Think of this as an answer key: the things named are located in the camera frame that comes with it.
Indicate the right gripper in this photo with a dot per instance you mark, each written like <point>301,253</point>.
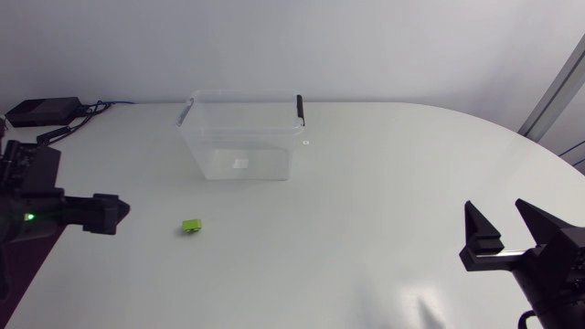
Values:
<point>555,279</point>

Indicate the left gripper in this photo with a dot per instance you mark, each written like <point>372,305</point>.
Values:
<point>27,226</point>

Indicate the clear plastic container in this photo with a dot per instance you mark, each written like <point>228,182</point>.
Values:
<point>242,137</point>

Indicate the green toy brick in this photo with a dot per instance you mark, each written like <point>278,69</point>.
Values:
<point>191,226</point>

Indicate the black power brick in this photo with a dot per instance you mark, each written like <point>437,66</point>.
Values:
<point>43,111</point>

